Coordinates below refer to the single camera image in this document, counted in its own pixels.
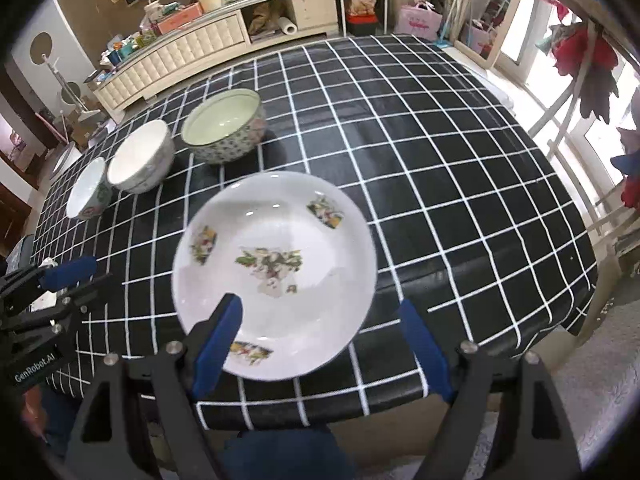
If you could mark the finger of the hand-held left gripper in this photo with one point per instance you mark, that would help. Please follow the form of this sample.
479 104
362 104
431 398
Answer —
85 292
70 270

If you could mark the red hanging clothes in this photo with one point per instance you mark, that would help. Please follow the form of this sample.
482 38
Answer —
582 57

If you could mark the red storage box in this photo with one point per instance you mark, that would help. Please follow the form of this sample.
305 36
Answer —
362 25

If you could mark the white paper towel roll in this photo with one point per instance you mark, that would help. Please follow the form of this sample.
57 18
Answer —
287 25

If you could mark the person's blue jeans leg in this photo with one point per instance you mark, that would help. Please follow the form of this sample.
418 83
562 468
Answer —
287 452

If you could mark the pink shopping bag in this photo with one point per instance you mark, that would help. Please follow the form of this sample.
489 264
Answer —
419 24

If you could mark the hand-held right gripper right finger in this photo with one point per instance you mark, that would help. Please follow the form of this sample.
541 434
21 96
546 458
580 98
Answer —
425 350

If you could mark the large flower-patterned bowl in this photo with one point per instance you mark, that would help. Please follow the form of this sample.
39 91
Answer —
225 127

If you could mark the black white checked tablecloth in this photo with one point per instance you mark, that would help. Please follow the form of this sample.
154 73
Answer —
450 185

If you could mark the cream drawer cabinet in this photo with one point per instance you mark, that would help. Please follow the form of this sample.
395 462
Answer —
312 7

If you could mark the white floral plate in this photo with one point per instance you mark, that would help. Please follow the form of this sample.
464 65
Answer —
280 240

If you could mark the white bowl with grey pattern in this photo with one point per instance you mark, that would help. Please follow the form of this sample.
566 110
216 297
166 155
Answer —
140 157

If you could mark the small colourful floral bowl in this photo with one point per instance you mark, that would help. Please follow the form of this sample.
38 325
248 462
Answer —
87 192

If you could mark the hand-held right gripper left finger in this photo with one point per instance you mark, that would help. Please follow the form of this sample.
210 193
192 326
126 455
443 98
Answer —
220 342

